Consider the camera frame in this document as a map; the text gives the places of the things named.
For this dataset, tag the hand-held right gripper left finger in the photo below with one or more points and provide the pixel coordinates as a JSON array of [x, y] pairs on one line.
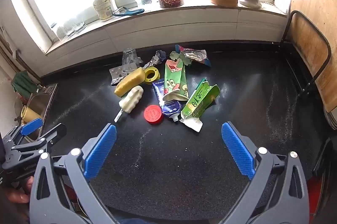
[[101, 150]]

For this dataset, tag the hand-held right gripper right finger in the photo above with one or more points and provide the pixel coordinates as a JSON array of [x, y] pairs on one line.
[[237, 150]]

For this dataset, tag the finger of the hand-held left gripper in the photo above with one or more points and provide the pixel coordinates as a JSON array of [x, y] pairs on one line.
[[31, 126], [54, 134]]

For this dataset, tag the green plastic clip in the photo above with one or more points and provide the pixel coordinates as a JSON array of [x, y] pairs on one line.
[[197, 105]]

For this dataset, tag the silver pill blister pack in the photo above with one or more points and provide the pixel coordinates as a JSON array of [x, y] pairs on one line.
[[117, 74]]

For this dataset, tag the red bin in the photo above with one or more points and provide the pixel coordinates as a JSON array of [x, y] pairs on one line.
[[316, 195]]

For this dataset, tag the person's left hand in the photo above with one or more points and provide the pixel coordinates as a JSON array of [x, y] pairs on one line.
[[15, 195]]

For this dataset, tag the yellow plastic cup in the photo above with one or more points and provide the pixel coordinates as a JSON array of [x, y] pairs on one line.
[[30, 113]]

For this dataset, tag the stainless steel sink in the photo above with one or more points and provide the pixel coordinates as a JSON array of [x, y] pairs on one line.
[[40, 100]]

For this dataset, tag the green cloth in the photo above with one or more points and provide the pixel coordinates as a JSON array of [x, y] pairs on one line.
[[22, 82]]

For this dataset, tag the white ice cream bar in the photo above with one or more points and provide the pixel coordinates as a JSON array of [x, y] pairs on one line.
[[131, 99]]

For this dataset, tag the red round lid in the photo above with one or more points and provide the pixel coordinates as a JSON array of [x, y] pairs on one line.
[[152, 114]]

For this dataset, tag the yellow sponge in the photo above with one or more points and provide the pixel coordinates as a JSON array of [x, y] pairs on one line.
[[130, 82]]

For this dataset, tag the dark blue toothpaste tube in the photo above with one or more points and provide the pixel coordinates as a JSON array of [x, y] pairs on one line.
[[160, 92]]

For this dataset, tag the yellow tape spool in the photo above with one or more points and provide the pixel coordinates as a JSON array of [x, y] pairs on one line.
[[156, 74]]

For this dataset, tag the clear plastic cup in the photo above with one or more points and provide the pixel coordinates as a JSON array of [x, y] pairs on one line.
[[129, 58]]

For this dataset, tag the green frog snack wrapper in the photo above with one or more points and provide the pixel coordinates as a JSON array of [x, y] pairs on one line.
[[172, 76]]

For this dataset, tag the twisted silver plastic wrapper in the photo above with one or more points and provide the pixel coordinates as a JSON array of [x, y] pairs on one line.
[[148, 64]]

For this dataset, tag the colourful snack wrapper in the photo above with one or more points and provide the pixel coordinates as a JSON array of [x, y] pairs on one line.
[[194, 55]]

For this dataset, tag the clear drinking glass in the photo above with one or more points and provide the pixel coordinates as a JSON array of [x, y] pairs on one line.
[[71, 29], [80, 26]]

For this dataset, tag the crumpled white foil wrapper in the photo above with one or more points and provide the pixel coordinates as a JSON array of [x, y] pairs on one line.
[[159, 55]]

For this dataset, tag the wooden cutting board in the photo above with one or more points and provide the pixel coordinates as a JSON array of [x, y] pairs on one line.
[[316, 60]]

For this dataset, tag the black metal rack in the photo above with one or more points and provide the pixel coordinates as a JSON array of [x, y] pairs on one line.
[[287, 26]]

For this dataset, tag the pale green sauce bottle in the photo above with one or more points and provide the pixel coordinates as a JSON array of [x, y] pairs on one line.
[[102, 4]]

